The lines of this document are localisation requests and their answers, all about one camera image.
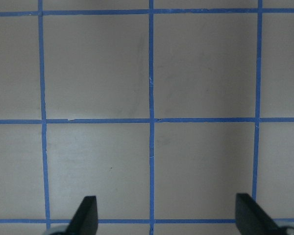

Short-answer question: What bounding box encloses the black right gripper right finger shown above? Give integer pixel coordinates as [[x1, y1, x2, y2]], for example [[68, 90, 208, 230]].
[[235, 193, 281, 235]]

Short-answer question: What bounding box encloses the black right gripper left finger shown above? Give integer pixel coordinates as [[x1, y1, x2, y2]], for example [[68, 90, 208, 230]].
[[66, 196, 98, 235]]

